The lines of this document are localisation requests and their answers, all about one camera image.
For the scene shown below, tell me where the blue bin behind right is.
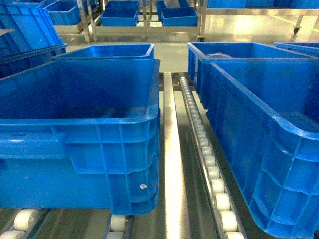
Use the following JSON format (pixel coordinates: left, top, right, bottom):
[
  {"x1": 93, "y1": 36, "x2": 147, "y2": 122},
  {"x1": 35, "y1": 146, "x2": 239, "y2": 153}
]
[{"x1": 187, "y1": 42, "x2": 314, "y2": 109}]

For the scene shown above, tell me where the blue bin behind left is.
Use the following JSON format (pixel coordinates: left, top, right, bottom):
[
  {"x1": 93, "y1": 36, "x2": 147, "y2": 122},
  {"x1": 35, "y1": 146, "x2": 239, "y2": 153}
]
[{"x1": 52, "y1": 43, "x2": 155, "y2": 60}]

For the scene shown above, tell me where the blue target bin left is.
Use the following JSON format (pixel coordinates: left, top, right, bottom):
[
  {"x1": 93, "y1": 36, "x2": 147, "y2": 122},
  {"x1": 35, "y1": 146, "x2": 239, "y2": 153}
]
[{"x1": 0, "y1": 58, "x2": 160, "y2": 215}]

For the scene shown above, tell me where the blue target bin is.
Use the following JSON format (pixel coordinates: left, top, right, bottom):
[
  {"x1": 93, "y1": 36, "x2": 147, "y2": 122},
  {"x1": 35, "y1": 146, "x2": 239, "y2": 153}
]
[
  {"x1": 0, "y1": 58, "x2": 160, "y2": 215},
  {"x1": 207, "y1": 59, "x2": 319, "y2": 238}
]

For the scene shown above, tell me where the white roller conveyor track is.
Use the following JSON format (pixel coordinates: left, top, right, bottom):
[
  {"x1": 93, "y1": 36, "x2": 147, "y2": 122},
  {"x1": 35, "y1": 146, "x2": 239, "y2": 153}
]
[{"x1": 179, "y1": 76, "x2": 247, "y2": 239}]

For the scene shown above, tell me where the blue target bin right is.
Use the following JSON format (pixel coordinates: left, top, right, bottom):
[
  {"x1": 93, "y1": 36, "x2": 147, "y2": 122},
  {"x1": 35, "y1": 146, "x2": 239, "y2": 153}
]
[{"x1": 207, "y1": 59, "x2": 319, "y2": 238}]

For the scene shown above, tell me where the rear steel wheeled rack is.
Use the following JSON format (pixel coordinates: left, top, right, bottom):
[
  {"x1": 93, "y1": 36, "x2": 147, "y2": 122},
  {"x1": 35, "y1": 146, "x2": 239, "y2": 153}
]
[{"x1": 75, "y1": 0, "x2": 319, "y2": 43}]

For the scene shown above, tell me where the tilted blue bin far left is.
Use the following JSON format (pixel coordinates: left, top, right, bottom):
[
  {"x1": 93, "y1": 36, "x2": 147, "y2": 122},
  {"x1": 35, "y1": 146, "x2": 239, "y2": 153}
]
[{"x1": 0, "y1": 4, "x2": 67, "y2": 78}]

